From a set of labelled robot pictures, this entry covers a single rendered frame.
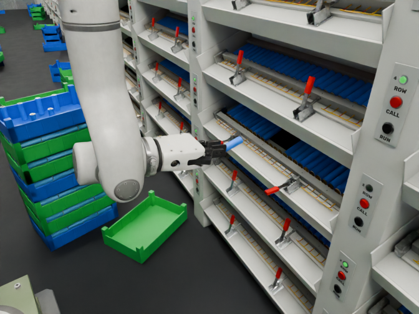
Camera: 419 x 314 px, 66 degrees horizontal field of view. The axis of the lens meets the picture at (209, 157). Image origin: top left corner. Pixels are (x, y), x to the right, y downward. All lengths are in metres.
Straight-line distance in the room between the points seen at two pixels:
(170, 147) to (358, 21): 0.42
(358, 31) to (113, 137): 0.44
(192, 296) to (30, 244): 0.70
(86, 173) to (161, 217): 0.87
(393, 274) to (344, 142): 0.25
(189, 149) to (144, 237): 0.76
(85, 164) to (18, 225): 1.03
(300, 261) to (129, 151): 0.56
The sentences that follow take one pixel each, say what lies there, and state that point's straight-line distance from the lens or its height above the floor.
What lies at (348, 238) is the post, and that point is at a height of 0.50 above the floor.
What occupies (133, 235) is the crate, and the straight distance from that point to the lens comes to 1.41.
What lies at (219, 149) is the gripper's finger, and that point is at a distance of 0.76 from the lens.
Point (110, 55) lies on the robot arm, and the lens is 0.57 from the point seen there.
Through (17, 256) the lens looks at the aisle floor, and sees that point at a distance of 1.50.
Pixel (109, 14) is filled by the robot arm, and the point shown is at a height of 0.90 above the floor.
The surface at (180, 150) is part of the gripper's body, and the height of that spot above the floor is 0.63.
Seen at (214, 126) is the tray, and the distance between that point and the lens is 1.11.
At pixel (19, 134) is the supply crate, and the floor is 0.50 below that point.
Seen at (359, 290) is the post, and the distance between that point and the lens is 0.76.
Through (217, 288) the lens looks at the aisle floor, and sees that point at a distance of 1.21.
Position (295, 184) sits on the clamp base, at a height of 0.51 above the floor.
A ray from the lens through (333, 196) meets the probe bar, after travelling 0.77.
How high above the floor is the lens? 0.97
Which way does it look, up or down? 31 degrees down
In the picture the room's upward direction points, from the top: straight up
